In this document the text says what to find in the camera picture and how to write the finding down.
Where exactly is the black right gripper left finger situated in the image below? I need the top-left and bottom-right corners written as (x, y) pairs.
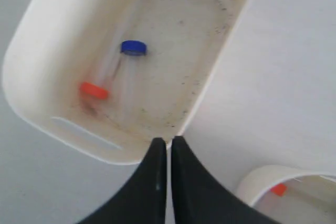
top-left (80, 138), bottom-right (167, 224)

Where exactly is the orange cap tube with label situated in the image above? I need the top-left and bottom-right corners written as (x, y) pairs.
top-left (79, 29), bottom-right (113, 100)

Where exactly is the cream plastic bin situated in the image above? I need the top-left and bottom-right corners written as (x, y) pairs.
top-left (2, 0), bottom-right (247, 165)
top-left (236, 165), bottom-right (335, 223)

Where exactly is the blue cap tube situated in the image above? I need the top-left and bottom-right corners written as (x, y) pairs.
top-left (118, 40), bottom-right (147, 112)

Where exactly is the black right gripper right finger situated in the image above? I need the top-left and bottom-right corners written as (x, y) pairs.
top-left (171, 136), bottom-right (277, 224)

